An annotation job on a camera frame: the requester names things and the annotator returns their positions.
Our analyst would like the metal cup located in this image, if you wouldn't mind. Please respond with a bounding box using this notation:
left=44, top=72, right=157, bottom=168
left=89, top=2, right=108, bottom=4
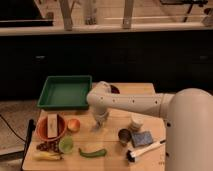
left=118, top=129, right=131, bottom=146

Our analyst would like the orange apple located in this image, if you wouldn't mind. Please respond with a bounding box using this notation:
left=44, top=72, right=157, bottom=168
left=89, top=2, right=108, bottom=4
left=67, top=119, right=80, bottom=133

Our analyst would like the yellow corn cob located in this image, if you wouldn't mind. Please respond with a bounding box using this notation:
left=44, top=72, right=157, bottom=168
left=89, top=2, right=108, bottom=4
left=33, top=152, right=62, bottom=161

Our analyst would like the wooden block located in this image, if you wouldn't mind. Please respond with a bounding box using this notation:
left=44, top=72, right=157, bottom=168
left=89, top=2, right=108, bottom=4
left=47, top=114, right=58, bottom=138

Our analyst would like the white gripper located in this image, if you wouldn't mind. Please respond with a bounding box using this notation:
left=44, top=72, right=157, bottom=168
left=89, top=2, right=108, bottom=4
left=91, top=111, right=109, bottom=131

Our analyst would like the black cable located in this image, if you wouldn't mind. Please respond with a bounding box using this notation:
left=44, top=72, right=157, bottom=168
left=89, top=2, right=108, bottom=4
left=0, top=113, right=27, bottom=144

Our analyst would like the green plastic tray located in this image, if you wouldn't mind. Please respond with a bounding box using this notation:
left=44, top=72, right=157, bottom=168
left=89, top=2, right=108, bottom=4
left=37, top=75, right=92, bottom=110

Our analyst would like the brown grape bunch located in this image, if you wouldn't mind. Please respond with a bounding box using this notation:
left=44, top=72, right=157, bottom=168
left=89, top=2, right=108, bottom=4
left=36, top=141, right=59, bottom=153

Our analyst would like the black stand pole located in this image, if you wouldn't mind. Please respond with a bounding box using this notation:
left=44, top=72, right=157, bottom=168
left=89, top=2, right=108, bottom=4
left=22, top=119, right=36, bottom=163

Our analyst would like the orange bowl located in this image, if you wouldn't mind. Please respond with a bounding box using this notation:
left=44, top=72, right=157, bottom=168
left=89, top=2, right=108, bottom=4
left=36, top=114, right=67, bottom=142

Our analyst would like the green chili pepper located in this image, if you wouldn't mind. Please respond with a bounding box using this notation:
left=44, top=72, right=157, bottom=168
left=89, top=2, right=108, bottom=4
left=78, top=148, right=107, bottom=158

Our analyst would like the blue sponge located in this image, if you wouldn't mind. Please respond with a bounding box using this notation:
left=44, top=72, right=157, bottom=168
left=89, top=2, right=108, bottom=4
left=131, top=131, right=153, bottom=148

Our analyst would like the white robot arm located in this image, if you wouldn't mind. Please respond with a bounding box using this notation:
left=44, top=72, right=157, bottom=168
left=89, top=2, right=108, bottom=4
left=87, top=81, right=213, bottom=171

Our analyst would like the white handled brush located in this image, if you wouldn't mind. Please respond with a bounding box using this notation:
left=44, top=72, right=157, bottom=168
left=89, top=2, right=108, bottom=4
left=126, top=140, right=166, bottom=163

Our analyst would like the white jar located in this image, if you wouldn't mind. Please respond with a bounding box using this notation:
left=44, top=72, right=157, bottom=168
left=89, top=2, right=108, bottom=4
left=130, top=114, right=143, bottom=131

